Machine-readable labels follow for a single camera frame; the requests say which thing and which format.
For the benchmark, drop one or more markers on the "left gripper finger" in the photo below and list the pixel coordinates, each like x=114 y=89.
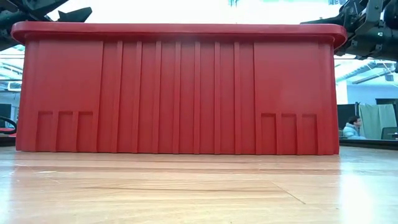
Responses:
x=76 y=15

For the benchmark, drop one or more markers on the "grey-green hanging cloth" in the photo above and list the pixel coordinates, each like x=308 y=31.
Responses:
x=376 y=121

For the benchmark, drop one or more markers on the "red plastic bin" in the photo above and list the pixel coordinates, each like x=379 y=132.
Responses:
x=177 y=93

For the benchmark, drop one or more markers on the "person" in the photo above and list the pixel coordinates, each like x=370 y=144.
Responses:
x=351 y=130

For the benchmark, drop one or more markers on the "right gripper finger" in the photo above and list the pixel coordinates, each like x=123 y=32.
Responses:
x=326 y=20

